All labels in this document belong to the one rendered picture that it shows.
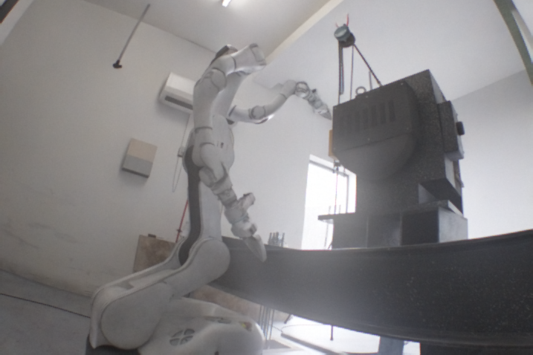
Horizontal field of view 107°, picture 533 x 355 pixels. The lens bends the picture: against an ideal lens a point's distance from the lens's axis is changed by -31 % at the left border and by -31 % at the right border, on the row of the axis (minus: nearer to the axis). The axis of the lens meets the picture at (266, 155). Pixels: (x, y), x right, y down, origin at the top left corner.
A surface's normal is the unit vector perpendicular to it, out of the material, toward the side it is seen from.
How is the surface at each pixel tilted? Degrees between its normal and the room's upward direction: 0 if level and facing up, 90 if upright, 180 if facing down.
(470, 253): 90
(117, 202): 90
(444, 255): 90
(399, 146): 90
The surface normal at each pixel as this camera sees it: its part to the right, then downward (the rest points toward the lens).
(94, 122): 0.53, -0.26
